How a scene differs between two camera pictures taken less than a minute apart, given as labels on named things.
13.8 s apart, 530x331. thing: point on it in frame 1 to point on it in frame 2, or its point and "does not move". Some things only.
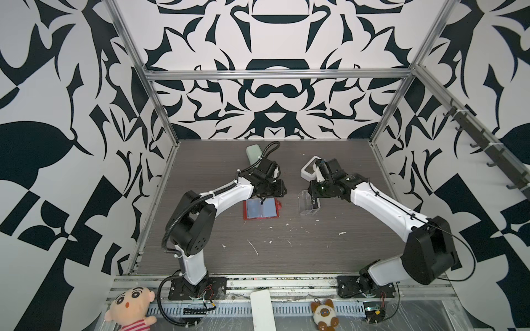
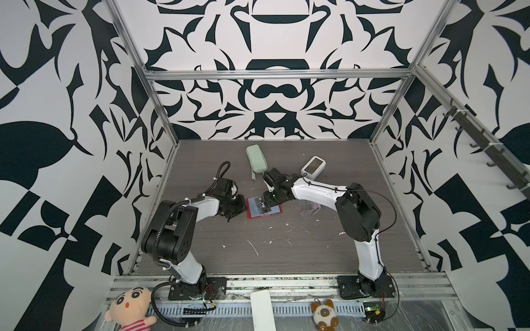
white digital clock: x=308 y=172 does not move
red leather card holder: x=252 y=209 does not move
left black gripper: x=279 y=192 to x=241 y=206
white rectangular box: x=262 y=310 does not move
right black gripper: x=312 y=189 to x=268 y=201
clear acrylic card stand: x=307 y=205 does not move
